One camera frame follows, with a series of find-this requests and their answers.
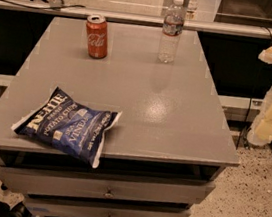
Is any red coke can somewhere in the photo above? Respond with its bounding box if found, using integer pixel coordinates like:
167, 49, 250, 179
86, 14, 108, 59

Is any blue potato chip bag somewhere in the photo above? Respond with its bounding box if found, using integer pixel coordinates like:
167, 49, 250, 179
11, 87, 121, 168

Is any clear plastic water bottle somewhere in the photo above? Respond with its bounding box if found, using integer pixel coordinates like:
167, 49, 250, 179
157, 0, 186, 63

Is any grey drawer cabinet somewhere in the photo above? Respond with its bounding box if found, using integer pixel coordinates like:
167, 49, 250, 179
0, 17, 239, 210

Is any middle grey drawer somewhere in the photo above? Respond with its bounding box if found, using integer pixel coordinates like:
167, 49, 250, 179
26, 198, 191, 217

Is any top grey drawer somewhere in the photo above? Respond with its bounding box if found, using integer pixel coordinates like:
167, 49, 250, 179
0, 167, 215, 204

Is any black shoe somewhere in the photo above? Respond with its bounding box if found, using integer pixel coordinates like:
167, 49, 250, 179
9, 202, 31, 217

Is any grey metal rail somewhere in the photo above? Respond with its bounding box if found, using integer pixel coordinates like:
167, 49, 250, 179
0, 0, 272, 39

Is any black cable on rail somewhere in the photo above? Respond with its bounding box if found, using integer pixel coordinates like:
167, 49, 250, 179
0, 0, 87, 16

